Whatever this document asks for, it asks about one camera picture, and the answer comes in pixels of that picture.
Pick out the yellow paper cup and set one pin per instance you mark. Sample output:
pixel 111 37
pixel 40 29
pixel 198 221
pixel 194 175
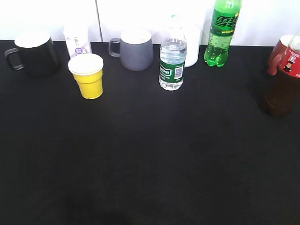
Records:
pixel 87 70

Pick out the cola bottle red label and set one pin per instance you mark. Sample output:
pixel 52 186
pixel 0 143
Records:
pixel 284 90

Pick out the white cup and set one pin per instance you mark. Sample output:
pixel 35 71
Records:
pixel 193 39

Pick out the green sprite bottle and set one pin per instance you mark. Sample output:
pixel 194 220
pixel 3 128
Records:
pixel 223 24

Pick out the grey mug white interior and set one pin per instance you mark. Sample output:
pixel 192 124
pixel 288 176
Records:
pixel 134 47

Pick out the clear water bottle green label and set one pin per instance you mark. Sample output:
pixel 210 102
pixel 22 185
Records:
pixel 173 50

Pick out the white purple milk carton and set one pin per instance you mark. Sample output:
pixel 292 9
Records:
pixel 77 40

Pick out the black mug white interior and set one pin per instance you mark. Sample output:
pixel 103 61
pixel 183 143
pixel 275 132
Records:
pixel 37 54

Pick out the red mug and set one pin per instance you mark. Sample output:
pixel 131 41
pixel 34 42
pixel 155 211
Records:
pixel 277 54

